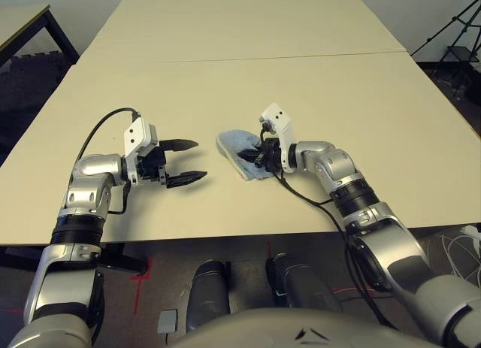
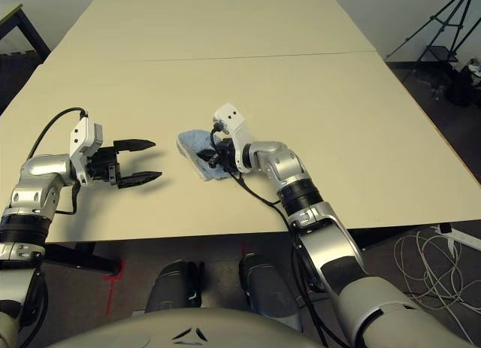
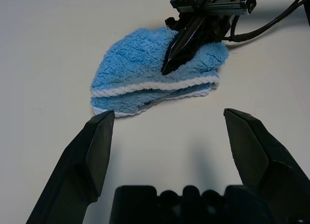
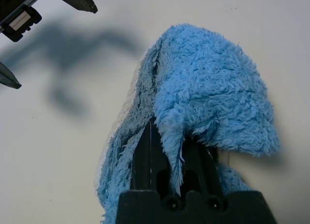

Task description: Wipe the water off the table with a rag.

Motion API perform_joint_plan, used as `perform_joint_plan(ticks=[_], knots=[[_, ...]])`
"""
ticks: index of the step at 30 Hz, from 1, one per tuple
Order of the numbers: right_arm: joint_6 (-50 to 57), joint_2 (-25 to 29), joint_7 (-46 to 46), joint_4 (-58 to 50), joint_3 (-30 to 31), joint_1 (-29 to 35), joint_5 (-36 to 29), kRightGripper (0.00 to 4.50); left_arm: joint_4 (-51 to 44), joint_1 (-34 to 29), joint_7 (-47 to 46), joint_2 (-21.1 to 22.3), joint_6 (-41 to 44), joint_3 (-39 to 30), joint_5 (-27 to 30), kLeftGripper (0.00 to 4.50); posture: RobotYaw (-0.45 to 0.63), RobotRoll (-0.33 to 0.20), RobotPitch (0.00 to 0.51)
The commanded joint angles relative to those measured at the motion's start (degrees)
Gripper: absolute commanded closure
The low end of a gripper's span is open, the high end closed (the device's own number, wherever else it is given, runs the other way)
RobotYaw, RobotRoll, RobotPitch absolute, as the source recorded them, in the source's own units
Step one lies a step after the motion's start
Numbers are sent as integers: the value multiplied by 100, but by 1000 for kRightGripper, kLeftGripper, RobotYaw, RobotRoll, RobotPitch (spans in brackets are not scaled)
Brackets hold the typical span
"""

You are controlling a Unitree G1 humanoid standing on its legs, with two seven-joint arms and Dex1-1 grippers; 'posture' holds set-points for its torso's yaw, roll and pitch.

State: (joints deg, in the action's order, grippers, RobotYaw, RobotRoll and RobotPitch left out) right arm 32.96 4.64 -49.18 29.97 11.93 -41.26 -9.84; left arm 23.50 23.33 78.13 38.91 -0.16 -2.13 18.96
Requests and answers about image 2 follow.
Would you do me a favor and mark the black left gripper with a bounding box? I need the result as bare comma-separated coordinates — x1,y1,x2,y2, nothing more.
86,138,163,190

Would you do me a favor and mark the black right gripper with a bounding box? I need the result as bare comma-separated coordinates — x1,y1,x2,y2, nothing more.
198,137,238,173

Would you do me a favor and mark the blue terry cloth rag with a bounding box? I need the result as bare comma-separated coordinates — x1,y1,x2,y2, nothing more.
176,129,236,183

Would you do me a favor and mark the black table base leg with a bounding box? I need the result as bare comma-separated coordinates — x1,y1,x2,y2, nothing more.
347,225,425,251
41,242,122,273

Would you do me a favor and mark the dark grey left robot leg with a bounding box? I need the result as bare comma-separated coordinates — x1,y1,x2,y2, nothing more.
144,261,206,313

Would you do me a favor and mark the dark grey robot leg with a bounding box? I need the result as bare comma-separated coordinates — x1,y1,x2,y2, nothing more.
144,261,206,313
238,253,304,332

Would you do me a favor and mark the dark grey right robot leg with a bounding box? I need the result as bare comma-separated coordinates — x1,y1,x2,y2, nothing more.
238,253,304,332

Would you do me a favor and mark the black foam floor mat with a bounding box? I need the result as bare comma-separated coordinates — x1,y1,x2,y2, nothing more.
0,53,44,112

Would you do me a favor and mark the grey robot torso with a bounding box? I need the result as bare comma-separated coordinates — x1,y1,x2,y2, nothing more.
44,307,313,348

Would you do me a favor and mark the black folding stand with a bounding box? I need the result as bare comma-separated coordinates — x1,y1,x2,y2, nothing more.
416,44,458,66

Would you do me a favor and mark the black bag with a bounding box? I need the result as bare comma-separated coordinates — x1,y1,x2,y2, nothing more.
443,64,481,108

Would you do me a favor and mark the white power strip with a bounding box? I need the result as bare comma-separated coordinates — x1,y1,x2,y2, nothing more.
431,223,481,252

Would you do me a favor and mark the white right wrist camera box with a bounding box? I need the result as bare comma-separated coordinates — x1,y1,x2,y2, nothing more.
211,103,252,173

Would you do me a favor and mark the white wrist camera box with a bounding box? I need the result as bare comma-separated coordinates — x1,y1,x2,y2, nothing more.
68,117,104,186
211,103,252,173

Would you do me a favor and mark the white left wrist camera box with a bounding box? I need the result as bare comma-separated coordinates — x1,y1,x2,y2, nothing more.
68,117,104,186

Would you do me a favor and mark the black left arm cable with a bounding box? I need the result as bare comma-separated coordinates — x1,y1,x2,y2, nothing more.
28,107,90,216

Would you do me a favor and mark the beige side table black frame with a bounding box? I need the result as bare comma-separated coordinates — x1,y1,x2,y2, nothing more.
0,2,52,65

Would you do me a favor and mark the white floor cable tangle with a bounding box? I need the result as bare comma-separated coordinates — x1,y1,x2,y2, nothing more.
392,227,481,328

